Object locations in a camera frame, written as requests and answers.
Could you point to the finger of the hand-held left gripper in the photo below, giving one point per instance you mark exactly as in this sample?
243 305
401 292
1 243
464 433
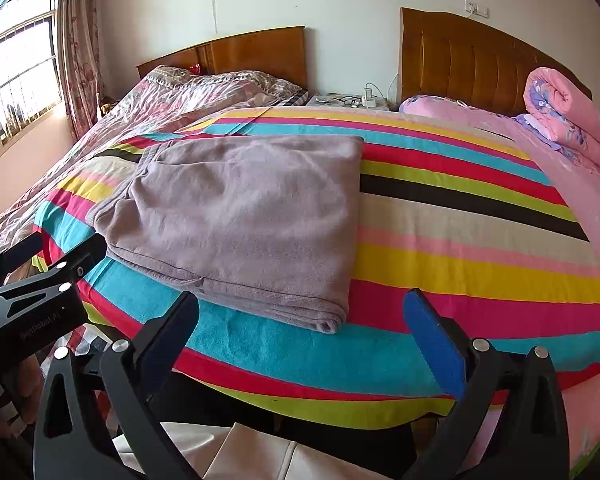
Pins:
17 255
80 260

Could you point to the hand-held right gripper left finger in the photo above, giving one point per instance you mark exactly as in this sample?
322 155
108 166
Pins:
180 320

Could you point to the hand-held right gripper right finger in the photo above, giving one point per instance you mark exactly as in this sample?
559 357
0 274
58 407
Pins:
430 340

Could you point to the mauve knitted sweater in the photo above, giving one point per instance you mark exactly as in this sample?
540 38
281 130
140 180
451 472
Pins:
230 220

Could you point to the person's left forearm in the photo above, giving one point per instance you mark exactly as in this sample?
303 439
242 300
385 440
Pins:
2 460

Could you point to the person's left hand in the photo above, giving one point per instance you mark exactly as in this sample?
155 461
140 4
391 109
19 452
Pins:
32 390

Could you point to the checkered bedsheet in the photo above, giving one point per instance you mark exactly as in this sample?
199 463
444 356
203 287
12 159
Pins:
87 340

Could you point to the striped colourful blanket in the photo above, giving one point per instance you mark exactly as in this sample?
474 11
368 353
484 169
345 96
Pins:
455 240

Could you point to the yellow brown object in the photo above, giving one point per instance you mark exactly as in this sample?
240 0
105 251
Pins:
108 106

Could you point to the person's white trouser legs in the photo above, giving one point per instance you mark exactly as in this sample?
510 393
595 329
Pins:
260 460

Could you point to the barred window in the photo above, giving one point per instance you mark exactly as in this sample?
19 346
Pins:
15 75

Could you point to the floral pink curtain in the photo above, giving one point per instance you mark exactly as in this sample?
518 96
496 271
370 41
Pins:
80 50

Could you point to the red ornament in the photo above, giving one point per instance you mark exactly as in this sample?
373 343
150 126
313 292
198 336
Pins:
196 68

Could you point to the pink purple pillow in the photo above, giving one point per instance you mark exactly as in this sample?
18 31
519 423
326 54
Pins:
425 105

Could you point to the white power strip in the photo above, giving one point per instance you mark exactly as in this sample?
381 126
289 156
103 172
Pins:
369 99

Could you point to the plaid pillow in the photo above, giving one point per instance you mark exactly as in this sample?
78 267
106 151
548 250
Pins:
295 96

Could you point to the black eyeglasses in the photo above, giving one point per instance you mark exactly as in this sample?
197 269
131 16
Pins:
349 101

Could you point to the patterned nightstand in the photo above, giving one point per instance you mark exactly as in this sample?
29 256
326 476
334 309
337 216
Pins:
327 106

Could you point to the plain wooden headboard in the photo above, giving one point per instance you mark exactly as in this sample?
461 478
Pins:
250 55

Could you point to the rolled pink floral quilt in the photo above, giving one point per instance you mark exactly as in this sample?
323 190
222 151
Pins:
565 110

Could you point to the padded wooden headboard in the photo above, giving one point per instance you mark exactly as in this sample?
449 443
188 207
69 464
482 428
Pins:
470 65

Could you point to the white wall socket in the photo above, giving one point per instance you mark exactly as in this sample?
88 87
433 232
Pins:
476 8

